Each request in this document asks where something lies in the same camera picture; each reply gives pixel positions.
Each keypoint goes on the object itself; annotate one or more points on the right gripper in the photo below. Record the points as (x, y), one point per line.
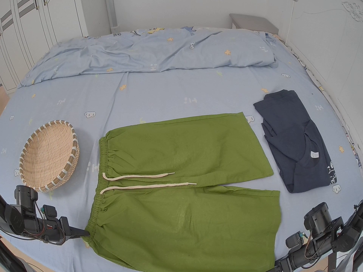
(297, 258)

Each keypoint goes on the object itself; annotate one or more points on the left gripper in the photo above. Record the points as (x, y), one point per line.
(54, 231)

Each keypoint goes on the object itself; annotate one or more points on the green shorts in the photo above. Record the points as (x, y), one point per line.
(184, 222)

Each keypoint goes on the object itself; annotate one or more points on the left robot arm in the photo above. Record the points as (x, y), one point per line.
(15, 219)

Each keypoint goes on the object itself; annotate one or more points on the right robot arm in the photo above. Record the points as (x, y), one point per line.
(343, 239)

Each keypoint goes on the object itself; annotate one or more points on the round woven basket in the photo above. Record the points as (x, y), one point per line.
(48, 154)

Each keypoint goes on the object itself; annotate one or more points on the dark blue T-shirt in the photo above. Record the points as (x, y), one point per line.
(295, 151)

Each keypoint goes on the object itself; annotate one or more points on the white wardrobe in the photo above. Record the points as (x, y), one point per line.
(34, 32)

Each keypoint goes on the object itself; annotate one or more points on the pale blue quilt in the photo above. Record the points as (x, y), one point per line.
(170, 52)

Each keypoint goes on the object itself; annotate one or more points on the grey bedside table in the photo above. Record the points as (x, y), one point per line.
(252, 23)

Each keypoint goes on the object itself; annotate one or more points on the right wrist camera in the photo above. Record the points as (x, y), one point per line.
(293, 241)

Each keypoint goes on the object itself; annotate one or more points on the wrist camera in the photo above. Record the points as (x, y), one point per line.
(293, 241)
(48, 212)

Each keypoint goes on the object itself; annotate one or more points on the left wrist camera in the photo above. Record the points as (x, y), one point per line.
(48, 212)

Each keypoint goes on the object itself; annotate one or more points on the grey vertical wall pipe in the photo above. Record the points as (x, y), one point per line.
(112, 4)

